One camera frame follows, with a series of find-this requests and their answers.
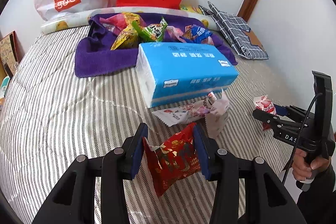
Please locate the red gold snack packet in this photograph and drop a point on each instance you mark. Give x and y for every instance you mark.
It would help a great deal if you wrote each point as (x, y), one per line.
(175, 159)

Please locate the grey checked star cushion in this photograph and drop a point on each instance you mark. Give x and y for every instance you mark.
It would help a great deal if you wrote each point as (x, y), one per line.
(237, 33)

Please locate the floral purple snack packet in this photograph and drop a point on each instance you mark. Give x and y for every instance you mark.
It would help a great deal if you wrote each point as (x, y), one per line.
(183, 114)

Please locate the person right hand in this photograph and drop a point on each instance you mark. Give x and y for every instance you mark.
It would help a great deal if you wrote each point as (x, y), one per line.
(302, 170)

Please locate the green snack packet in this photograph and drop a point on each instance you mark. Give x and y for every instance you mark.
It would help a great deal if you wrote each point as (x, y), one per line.
(151, 33)

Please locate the purple towel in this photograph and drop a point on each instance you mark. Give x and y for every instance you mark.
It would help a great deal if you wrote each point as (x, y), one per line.
(93, 56)

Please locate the white pink snack packet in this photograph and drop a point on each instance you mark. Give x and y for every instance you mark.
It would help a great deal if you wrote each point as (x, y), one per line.
(217, 117)

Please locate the brown picture frame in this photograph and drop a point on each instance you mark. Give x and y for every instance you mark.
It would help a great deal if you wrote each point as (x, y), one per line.
(9, 56)

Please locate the yellow green snack bag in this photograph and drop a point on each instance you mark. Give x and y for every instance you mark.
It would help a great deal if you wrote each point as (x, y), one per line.
(191, 9)

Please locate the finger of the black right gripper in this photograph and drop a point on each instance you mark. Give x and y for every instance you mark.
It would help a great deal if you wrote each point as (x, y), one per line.
(289, 119)

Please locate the pink silver snack packet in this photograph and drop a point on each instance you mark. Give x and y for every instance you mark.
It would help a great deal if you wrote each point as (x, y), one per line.
(175, 33)

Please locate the blue snack packet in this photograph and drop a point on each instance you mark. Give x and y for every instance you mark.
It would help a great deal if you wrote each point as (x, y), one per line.
(198, 35)

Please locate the blue tissue pack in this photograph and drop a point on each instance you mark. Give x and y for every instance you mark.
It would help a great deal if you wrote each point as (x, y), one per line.
(172, 72)

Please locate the red white strawberry snack packet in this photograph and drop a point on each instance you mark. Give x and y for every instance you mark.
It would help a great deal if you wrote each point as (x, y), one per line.
(266, 108)

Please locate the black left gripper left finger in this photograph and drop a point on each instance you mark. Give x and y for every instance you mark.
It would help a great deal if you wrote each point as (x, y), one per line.
(72, 198)

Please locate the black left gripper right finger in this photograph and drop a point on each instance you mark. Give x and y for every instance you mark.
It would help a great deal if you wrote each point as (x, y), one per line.
(248, 191)

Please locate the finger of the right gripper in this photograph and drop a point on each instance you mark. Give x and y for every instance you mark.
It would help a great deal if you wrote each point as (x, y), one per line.
(292, 112)

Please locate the pink yellow snack packet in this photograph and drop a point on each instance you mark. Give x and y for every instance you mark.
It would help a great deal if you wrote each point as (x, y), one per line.
(116, 23)

